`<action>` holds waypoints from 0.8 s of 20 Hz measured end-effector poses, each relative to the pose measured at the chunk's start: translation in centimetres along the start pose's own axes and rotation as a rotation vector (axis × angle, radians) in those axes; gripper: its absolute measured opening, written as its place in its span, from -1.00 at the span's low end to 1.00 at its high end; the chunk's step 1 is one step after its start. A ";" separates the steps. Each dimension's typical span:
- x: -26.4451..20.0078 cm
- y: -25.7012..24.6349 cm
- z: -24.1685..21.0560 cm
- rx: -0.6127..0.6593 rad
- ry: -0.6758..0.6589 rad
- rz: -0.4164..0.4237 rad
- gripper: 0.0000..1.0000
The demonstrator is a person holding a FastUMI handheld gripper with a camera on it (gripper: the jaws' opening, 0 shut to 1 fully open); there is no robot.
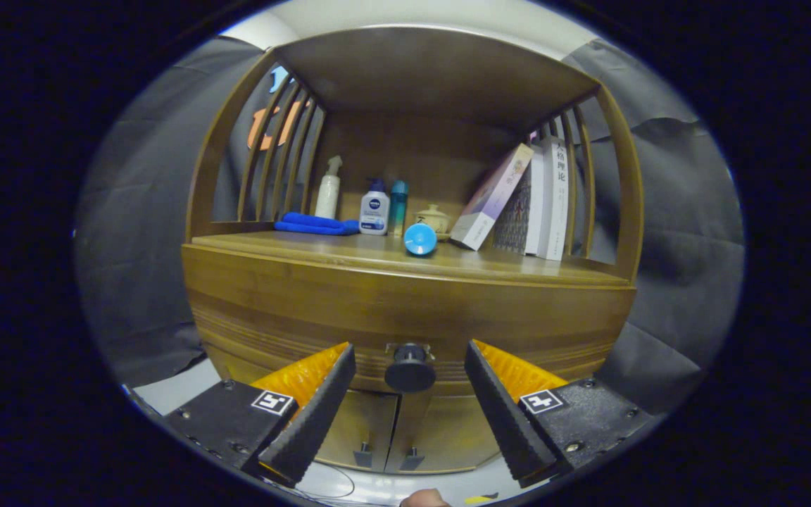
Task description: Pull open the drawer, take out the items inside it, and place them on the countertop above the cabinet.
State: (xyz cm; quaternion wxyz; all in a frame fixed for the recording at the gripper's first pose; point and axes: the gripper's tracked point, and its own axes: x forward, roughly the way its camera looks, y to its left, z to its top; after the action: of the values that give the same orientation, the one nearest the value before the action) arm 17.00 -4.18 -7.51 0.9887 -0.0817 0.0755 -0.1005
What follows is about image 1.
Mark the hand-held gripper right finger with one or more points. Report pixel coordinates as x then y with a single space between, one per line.
500 415

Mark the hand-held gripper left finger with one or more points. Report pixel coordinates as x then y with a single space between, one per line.
314 422

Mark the wooden drawer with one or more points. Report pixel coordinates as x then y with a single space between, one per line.
307 303

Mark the blue squeeze tube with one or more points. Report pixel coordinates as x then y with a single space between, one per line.
420 239

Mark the wooden countertop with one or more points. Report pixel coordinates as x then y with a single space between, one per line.
377 257

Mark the wooden cabinet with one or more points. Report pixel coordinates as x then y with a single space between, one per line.
434 70

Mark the patterned cover book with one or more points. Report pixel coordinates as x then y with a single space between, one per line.
514 218

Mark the folded blue cloth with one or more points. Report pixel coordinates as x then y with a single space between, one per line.
314 224

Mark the lidded ceramic tea cup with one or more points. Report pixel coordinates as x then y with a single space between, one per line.
434 218

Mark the plain white book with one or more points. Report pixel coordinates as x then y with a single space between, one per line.
535 204

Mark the pastel cover book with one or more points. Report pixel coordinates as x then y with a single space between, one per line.
493 197

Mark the white bottle with blue cap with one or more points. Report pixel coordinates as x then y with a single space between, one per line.
374 211

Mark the white pump bottle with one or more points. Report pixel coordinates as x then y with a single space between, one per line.
327 197

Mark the teal bottle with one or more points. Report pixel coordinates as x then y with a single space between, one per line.
398 208

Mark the black backdrop cloth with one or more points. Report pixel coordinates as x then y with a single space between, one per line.
138 211

